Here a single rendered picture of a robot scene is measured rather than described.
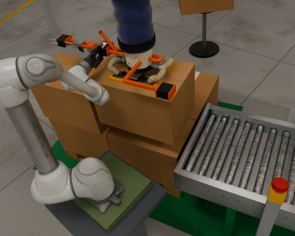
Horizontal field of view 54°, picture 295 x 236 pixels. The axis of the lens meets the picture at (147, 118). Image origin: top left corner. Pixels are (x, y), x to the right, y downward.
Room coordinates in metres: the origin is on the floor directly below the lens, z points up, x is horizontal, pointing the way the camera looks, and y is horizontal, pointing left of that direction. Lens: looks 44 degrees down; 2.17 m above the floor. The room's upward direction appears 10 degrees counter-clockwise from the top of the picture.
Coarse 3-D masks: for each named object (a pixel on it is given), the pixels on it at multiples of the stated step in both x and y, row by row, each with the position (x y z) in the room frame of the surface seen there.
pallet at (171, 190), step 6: (66, 150) 1.87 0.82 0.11; (72, 150) 1.83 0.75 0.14; (72, 156) 1.85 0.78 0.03; (78, 156) 1.82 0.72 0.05; (84, 156) 1.83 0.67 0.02; (162, 186) 1.35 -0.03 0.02; (168, 186) 1.28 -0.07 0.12; (168, 192) 1.29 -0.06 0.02; (174, 192) 1.25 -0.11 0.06; (180, 192) 1.24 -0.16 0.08
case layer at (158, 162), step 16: (208, 80) 2.02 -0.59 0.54; (208, 96) 1.81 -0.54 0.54; (192, 112) 1.65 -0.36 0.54; (64, 128) 1.81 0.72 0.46; (80, 128) 1.70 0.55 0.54; (112, 128) 1.63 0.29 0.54; (192, 128) 1.49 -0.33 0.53; (64, 144) 1.87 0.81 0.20; (80, 144) 1.74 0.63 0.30; (96, 144) 1.63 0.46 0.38; (112, 144) 1.54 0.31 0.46; (128, 144) 1.45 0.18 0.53; (144, 144) 1.40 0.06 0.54; (160, 144) 1.38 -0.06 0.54; (176, 144) 1.35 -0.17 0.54; (128, 160) 1.47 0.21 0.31; (144, 160) 1.38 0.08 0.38; (160, 160) 1.30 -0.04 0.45; (176, 160) 1.23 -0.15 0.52; (160, 176) 1.32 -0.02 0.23
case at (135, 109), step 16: (176, 64) 1.59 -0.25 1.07; (192, 64) 1.56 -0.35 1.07; (96, 80) 1.56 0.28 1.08; (176, 80) 1.42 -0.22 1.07; (192, 80) 1.53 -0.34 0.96; (112, 96) 1.47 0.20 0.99; (128, 96) 1.40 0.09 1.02; (144, 96) 1.33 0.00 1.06; (176, 96) 1.30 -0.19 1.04; (192, 96) 1.53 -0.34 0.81; (112, 112) 1.49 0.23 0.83; (128, 112) 1.41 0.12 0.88; (144, 112) 1.34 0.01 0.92; (160, 112) 1.28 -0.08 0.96; (176, 112) 1.29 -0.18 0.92; (128, 128) 1.43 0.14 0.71; (144, 128) 1.36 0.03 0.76; (160, 128) 1.29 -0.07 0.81; (176, 128) 1.29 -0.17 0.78
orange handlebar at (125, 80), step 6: (72, 42) 1.84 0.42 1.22; (90, 42) 1.79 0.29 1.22; (96, 42) 1.78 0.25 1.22; (90, 48) 1.74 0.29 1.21; (120, 54) 1.61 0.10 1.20; (150, 60) 1.49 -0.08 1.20; (156, 60) 1.47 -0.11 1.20; (138, 66) 1.45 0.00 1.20; (132, 72) 1.39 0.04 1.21; (126, 78) 1.34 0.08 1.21; (132, 84) 1.29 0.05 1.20; (138, 84) 1.26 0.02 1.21; (144, 84) 1.25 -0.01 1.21
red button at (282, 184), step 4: (272, 180) 0.65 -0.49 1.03; (276, 180) 0.65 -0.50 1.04; (280, 180) 0.64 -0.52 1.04; (284, 180) 0.64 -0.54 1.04; (272, 184) 0.63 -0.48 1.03; (276, 184) 0.63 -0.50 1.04; (280, 184) 0.62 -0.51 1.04; (284, 184) 0.62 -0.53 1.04; (288, 184) 0.62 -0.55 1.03; (276, 188) 0.61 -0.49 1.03; (280, 188) 0.61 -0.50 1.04; (284, 188) 0.60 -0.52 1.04; (280, 192) 0.60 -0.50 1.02
